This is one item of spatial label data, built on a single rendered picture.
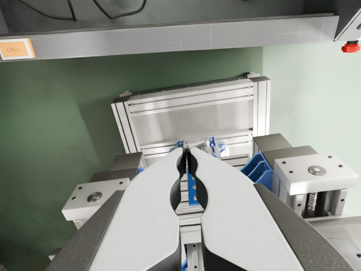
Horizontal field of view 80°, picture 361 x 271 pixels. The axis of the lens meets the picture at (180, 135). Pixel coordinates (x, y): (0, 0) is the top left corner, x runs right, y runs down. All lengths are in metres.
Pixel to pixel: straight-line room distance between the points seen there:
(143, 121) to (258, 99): 0.64
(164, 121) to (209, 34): 0.89
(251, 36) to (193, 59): 0.97
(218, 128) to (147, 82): 0.52
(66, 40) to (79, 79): 1.08
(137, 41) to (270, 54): 1.13
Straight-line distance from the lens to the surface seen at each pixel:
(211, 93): 1.17
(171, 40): 0.39
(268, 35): 0.42
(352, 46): 0.66
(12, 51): 0.47
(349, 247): 0.60
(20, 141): 1.90
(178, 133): 1.27
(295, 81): 1.56
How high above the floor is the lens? 1.34
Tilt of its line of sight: 63 degrees down
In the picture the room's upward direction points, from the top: 179 degrees clockwise
